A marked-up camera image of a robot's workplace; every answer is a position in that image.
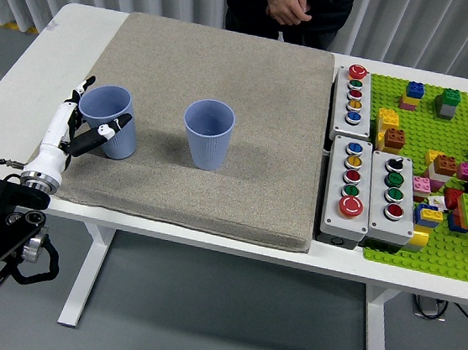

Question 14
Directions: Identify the blue toy brick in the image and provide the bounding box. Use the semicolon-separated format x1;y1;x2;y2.
412;202;445;231
446;212;468;234
403;80;426;100

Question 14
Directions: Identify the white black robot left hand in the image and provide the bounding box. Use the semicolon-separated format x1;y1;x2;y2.
21;69;138;191

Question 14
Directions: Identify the white toy brick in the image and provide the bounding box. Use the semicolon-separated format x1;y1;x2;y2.
425;163;451;183

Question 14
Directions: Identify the five-button box, small red mushroom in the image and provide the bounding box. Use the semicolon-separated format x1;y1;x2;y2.
326;61;379;146

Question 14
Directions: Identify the grey-brown fabric mat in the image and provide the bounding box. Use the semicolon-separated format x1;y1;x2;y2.
19;2;339;255

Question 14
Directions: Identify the four-button box with selector switch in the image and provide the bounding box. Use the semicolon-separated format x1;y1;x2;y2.
361;149;424;253

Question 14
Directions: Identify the brown toy brick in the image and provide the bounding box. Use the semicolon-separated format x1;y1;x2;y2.
431;153;460;178
381;126;408;155

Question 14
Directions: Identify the green studded baseplate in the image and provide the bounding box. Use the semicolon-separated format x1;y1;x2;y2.
347;72;468;285

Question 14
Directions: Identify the yellow cylinder toy brick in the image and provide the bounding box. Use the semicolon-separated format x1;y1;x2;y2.
401;225;431;253

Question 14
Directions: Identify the grey toy brick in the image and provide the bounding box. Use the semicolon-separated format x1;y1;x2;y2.
434;101;458;123

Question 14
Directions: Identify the five-button box, large red mushroom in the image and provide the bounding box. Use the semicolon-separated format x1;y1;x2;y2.
317;133;380;253

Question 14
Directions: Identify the white table leg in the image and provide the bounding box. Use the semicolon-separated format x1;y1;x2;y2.
56;222;118;332
357;282;400;350

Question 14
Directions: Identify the person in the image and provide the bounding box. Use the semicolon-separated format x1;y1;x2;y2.
221;0;360;55

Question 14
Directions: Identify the grey floor power strip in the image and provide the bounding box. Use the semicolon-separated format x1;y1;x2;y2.
410;293;449;321

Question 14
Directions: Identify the blue ribbed plastic cup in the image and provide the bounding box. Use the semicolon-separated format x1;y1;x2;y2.
72;81;144;162
177;95;238;174

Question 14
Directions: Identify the small white printed brick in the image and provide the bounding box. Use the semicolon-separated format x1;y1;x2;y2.
426;194;447;210

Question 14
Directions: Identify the person's hand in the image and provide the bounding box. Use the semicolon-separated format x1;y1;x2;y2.
262;0;315;29

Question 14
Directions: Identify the pink toy brick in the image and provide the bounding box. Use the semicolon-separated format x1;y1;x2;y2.
397;96;418;112
411;175;434;195

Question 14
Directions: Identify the red toy brick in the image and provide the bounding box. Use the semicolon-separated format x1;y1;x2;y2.
441;186;465;212

